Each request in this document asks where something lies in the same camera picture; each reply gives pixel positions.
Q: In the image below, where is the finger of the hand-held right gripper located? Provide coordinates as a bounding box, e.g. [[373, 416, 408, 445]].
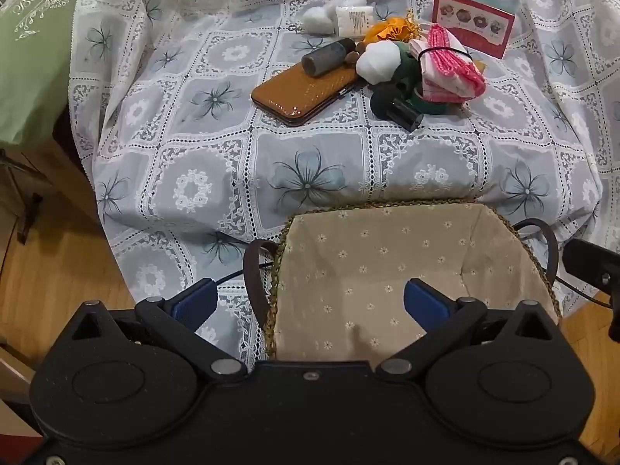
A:
[[563, 238, 620, 301]]

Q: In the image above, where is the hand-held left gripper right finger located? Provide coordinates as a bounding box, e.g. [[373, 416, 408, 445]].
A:
[[377, 278, 558, 381]]

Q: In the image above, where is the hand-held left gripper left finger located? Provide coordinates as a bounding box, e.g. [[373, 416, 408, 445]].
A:
[[70, 278, 246, 381]]

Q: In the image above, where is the woven basket with fabric liner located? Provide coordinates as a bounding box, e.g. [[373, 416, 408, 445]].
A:
[[242, 198, 565, 364]]

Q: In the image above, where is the green white plush doll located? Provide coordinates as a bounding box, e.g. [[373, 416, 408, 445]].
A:
[[390, 41, 427, 95]]

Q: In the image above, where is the pink and white towel bundle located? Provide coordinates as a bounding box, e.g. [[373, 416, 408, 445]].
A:
[[409, 23, 486, 103]]

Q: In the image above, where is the white soft ball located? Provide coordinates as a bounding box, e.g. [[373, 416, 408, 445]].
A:
[[357, 39, 403, 83]]

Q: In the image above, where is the white lace floral tablecloth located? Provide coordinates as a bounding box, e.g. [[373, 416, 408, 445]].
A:
[[68, 0, 620, 374]]

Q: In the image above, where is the green tape roll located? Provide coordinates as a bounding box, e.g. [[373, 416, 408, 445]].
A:
[[412, 84, 456, 116]]

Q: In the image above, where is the black makeup brush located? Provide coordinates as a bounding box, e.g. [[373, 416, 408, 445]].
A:
[[370, 81, 424, 133]]

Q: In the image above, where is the brown leather case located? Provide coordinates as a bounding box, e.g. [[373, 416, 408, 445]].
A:
[[251, 63, 357, 129]]

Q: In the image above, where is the small brown ball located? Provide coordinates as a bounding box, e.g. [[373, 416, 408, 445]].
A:
[[345, 41, 369, 66]]

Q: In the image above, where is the dark grey bottle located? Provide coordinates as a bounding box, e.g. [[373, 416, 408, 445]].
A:
[[301, 38, 358, 77]]

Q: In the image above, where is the red and teal box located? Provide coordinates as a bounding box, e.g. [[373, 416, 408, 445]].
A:
[[432, 0, 517, 59]]

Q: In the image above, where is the orange fabric flower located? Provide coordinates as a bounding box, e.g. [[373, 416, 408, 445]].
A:
[[363, 15, 420, 45]]

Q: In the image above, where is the white tube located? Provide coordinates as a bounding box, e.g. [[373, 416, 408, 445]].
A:
[[334, 4, 376, 40]]

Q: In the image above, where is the green printed pillow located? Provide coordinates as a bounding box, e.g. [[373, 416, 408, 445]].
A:
[[0, 0, 93, 148]]

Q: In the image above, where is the white cotton ball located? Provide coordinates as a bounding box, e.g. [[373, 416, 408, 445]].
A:
[[303, 7, 336, 34]]

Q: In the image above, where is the black cable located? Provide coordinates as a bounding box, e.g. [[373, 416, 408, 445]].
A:
[[213, 262, 276, 286], [555, 275, 604, 302]]

